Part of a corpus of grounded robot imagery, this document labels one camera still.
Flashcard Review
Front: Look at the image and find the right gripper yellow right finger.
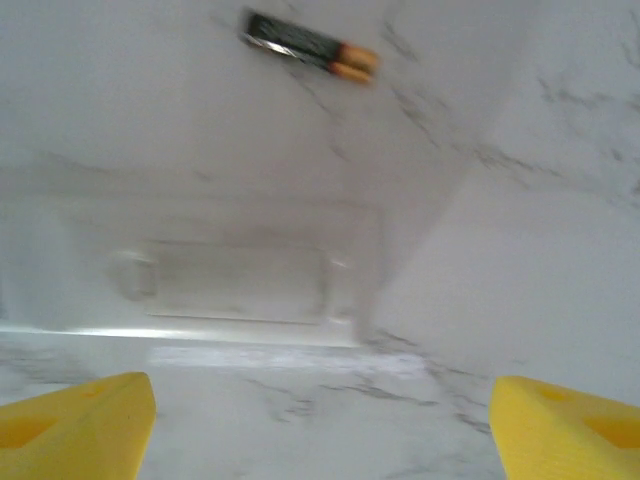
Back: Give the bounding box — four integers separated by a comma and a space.
489, 375, 640, 480

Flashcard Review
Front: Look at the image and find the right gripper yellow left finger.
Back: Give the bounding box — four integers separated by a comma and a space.
0, 371, 157, 480

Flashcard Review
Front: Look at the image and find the black battery copper end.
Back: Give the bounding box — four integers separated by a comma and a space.
242, 29, 375, 87
247, 8, 380, 69

